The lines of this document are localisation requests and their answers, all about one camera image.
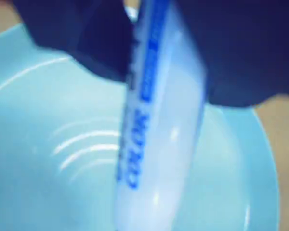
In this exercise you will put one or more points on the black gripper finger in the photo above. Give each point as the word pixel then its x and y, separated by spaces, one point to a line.
pixel 243 48
pixel 91 36

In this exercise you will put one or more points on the blue capped white marker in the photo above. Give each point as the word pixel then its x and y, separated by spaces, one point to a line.
pixel 163 144

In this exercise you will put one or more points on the green plastic bowl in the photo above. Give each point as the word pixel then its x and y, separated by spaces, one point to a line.
pixel 38 144

